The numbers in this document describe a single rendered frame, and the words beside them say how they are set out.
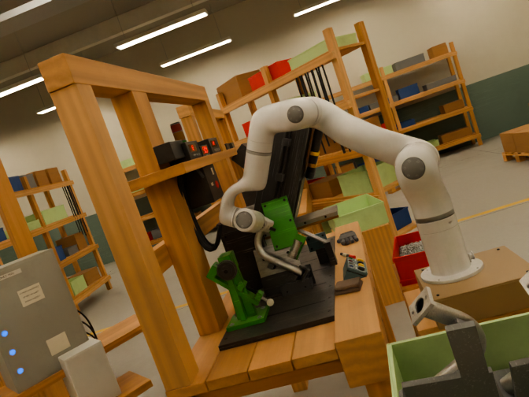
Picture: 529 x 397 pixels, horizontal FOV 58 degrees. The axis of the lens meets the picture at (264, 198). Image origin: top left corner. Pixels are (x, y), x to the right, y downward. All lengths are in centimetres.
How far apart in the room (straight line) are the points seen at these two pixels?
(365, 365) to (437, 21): 1041
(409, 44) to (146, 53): 588
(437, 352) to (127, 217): 92
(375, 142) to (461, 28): 1016
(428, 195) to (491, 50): 1033
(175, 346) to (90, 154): 63
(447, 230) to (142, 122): 112
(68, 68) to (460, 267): 129
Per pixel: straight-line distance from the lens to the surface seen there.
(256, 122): 164
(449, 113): 1079
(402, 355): 124
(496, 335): 125
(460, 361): 89
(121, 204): 148
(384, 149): 156
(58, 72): 154
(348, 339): 146
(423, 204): 151
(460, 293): 146
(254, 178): 167
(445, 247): 155
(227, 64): 1124
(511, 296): 150
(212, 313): 191
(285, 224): 201
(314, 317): 168
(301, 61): 501
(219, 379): 157
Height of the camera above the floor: 151
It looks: 6 degrees down
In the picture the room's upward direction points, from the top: 19 degrees counter-clockwise
